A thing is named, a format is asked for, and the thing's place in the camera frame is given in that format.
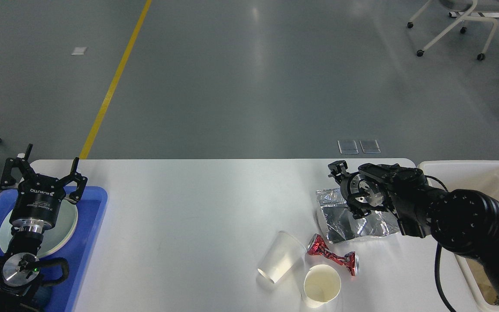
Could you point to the white office chair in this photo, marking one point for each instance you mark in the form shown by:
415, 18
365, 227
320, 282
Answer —
468, 11

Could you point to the silver foil bag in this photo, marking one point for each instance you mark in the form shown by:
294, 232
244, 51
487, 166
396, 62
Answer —
338, 225

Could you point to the red foil wrapper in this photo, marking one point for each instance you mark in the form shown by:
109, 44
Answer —
318, 247

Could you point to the light green plate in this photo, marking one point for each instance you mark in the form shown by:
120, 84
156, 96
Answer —
55, 238

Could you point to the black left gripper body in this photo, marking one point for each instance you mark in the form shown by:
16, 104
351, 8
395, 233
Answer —
37, 207

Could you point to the floor outlet cover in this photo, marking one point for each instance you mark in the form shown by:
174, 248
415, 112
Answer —
370, 146
348, 147

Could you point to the upright white paper cup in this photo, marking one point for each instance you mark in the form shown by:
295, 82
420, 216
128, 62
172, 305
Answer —
321, 285

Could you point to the brown paper bag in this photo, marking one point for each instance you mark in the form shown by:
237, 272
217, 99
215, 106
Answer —
482, 281

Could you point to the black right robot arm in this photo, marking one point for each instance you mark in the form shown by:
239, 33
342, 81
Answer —
462, 221

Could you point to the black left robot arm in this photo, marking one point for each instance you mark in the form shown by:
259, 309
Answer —
22, 273

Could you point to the floor outlet cover left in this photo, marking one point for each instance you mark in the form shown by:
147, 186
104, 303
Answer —
348, 147

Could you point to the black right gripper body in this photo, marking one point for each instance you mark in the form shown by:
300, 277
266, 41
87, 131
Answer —
363, 190

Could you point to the floor outlet cover right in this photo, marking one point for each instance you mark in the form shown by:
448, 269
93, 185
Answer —
370, 146

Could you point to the white plastic bin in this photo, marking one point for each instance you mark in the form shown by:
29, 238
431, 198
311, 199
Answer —
481, 175

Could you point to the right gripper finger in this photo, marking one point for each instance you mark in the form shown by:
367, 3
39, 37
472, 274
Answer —
360, 210
339, 172

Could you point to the blue plastic tray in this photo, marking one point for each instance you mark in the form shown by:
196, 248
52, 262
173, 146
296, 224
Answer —
91, 211

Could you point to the tipped white paper cup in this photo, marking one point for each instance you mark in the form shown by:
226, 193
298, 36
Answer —
284, 251

